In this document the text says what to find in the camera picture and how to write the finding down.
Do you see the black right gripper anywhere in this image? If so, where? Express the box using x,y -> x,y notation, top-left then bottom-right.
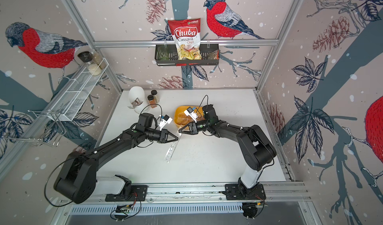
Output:
179,120 -> 210,137

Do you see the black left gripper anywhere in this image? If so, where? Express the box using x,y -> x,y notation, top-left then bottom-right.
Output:
145,129 -> 179,143

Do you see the yellow plastic storage box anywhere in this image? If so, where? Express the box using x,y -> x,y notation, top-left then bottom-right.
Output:
173,105 -> 204,128

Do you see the long clear stencil ruler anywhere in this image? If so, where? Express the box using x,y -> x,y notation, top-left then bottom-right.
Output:
165,132 -> 182,163

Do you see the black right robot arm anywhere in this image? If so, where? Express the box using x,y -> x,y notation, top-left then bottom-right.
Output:
179,120 -> 277,189

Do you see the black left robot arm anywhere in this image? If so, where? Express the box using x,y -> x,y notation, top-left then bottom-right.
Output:
53,128 -> 179,204

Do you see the brown spice bottle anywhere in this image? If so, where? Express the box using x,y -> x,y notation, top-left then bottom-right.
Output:
147,94 -> 157,108

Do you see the dark spice bottle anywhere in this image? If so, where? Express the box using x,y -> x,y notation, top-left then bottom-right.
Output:
151,90 -> 159,103

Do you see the white egg-shaped container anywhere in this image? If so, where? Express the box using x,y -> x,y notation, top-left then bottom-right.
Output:
128,86 -> 150,114

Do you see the red Chuba cassava chips bag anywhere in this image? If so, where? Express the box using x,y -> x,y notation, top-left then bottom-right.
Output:
168,18 -> 202,60

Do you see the glass jar on shelf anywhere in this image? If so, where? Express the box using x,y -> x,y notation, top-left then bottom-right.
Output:
90,50 -> 106,69

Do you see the black lid spice jar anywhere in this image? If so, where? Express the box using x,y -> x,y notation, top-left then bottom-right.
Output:
77,51 -> 93,64

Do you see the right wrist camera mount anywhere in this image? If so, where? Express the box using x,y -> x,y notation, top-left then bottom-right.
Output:
184,107 -> 198,123

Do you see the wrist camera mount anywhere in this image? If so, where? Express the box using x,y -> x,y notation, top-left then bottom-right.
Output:
136,112 -> 174,131
184,107 -> 198,123

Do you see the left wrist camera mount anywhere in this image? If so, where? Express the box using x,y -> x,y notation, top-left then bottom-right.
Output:
136,112 -> 174,131

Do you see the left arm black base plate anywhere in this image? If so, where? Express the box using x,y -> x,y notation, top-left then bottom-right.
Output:
105,185 -> 149,202

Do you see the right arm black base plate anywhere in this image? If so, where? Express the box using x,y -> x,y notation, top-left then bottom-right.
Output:
221,183 -> 266,201

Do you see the black wire wall basket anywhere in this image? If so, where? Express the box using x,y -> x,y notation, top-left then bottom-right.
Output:
155,44 -> 219,66

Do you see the white wire mesh shelf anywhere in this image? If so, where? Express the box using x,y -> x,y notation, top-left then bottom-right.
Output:
47,58 -> 109,121

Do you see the chrome wire rack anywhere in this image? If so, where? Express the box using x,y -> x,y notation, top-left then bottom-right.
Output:
1,110 -> 68,147

